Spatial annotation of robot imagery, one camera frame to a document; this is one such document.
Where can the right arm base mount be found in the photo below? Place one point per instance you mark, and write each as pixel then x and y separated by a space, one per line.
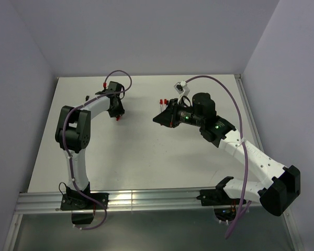
pixel 215 197

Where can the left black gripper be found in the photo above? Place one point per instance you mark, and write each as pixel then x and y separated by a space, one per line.
pixel 120 111

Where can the aluminium front rail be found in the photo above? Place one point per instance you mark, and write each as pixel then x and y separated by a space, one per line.
pixel 118 201

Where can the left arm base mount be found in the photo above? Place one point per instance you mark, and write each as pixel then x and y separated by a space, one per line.
pixel 83 209

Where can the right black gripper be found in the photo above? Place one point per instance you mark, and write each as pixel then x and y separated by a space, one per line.
pixel 169 116

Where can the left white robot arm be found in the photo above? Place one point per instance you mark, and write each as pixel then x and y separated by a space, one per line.
pixel 73 133

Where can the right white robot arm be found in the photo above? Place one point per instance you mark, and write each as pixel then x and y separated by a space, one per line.
pixel 277 186

